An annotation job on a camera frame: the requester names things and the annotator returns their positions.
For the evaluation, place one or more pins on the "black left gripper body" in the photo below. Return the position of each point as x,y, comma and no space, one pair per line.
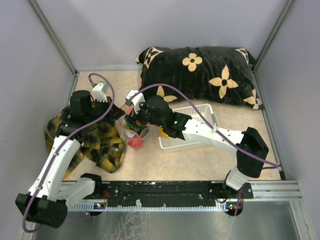
101,108

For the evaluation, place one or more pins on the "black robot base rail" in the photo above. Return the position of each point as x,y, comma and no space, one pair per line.
168,193

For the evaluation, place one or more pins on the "black floral plush pillow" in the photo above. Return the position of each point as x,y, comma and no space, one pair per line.
213,73

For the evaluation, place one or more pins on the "green striped toy melon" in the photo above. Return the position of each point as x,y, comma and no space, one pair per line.
130,125

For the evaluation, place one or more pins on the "red apple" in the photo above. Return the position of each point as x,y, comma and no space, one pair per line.
136,143

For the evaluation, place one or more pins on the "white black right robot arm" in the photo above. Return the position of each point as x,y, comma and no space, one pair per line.
247,146

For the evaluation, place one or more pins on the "yellow black plaid shirt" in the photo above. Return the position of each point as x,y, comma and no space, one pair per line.
100,143

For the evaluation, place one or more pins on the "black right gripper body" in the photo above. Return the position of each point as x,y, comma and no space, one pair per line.
143,117

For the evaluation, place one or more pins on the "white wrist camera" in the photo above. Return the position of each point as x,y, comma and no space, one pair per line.
134,98
99,92

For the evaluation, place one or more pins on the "yellow lemon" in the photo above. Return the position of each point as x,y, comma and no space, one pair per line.
163,133

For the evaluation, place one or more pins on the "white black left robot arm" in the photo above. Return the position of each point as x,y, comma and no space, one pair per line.
44,203

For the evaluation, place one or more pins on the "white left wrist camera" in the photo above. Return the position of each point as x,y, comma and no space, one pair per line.
99,92

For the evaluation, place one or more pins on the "clear zip bag orange zipper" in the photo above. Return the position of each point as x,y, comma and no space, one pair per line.
133,132

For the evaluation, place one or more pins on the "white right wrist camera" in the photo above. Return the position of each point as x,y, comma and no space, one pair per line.
134,98

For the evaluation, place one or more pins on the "white perforated plastic basket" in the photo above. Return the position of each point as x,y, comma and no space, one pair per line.
168,144

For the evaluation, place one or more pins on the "aluminium frame rail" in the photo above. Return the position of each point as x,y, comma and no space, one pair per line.
263,191

